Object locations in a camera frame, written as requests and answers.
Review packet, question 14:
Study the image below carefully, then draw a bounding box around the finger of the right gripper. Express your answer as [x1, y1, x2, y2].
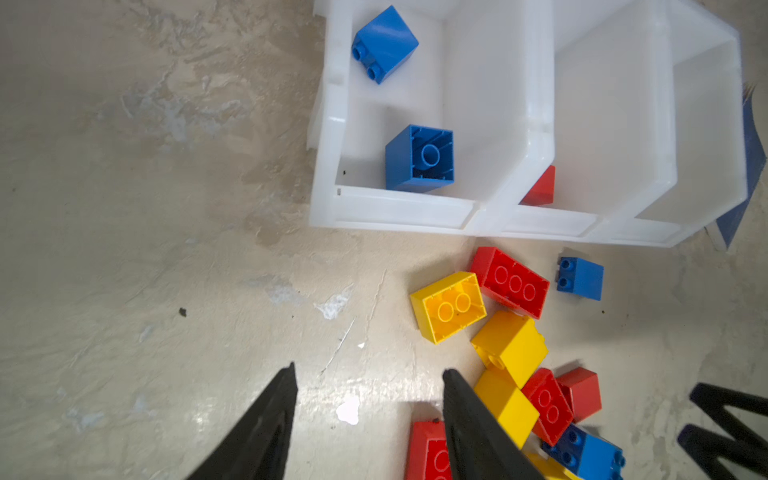
[690, 383, 767, 417]
[678, 425, 767, 480]

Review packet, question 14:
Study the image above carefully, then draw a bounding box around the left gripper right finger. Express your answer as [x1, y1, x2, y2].
[442, 369, 543, 480]

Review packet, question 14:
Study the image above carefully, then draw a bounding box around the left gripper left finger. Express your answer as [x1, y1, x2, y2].
[189, 364, 298, 480]

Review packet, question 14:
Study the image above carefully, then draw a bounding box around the long red brick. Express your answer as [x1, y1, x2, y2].
[405, 420, 452, 480]
[471, 247, 550, 320]

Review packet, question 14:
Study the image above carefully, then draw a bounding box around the yellow brick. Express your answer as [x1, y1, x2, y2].
[410, 271, 487, 344]
[471, 311, 548, 388]
[525, 452, 581, 480]
[474, 369, 540, 449]

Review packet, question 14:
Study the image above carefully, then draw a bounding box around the long red brick top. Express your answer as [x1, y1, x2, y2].
[471, 247, 550, 320]

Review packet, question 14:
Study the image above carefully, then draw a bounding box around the small blue brick top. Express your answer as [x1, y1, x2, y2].
[556, 257, 604, 301]

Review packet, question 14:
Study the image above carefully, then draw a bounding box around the small red brick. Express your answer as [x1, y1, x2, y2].
[520, 165, 556, 206]

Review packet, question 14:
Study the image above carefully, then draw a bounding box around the dark blue brick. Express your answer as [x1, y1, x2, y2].
[351, 6, 419, 84]

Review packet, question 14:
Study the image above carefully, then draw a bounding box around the yellow brick bottom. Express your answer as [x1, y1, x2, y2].
[525, 452, 581, 480]

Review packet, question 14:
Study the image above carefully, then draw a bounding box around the blue book yellow label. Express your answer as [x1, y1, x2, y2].
[705, 82, 767, 252]

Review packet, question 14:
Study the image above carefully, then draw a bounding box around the right white bin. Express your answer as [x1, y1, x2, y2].
[612, 1, 746, 247]

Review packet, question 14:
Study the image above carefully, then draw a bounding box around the white bin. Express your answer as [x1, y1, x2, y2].
[612, 1, 746, 247]
[472, 1, 677, 243]
[307, 1, 554, 236]

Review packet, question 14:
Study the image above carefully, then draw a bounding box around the middle white bin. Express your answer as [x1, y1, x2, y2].
[472, 1, 677, 243]

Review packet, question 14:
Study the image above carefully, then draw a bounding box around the left white bin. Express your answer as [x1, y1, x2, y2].
[307, 1, 554, 236]

